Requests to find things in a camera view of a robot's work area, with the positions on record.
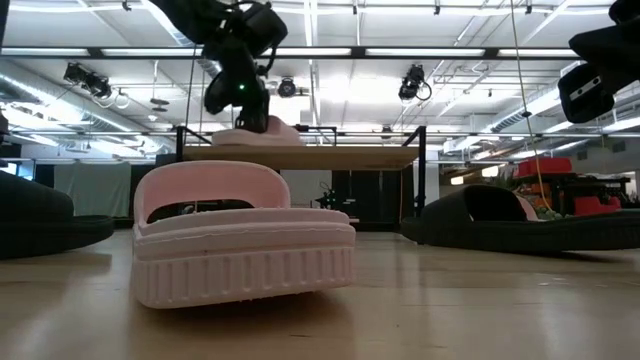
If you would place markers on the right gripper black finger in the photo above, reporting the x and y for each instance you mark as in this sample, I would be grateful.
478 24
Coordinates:
597 54
597 40

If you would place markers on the wooden shelf with black frame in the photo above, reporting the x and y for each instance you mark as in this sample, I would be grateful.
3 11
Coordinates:
325 157

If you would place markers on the black rubber slide sandal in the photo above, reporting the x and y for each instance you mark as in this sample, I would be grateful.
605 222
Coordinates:
40 225
500 235

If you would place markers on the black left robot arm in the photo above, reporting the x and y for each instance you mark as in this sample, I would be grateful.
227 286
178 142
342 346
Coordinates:
200 17

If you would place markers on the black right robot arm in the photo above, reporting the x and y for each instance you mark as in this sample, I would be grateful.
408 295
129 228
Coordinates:
627 10

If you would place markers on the round black ceiling device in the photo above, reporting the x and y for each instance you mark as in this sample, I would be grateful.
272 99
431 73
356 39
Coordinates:
286 87

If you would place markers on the overhead beam with light strips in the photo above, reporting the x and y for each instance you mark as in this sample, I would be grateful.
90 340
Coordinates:
357 51

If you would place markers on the red storage bin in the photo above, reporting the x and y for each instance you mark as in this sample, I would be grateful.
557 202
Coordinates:
545 166
597 206

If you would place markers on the black workbench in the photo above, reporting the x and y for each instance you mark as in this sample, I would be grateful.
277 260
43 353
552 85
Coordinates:
565 182

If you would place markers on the black cabinet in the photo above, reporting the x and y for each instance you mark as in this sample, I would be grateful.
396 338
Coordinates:
370 200

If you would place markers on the black ceiling device cluster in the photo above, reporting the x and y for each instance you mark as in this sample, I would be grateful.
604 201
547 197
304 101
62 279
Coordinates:
87 80

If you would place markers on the grey fabric partition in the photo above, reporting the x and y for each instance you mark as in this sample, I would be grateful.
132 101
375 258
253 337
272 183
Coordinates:
92 190

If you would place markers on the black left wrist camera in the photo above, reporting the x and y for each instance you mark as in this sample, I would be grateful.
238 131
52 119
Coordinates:
217 95

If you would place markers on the black ceiling-mounted camera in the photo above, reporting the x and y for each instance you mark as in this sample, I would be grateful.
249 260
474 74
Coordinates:
412 82

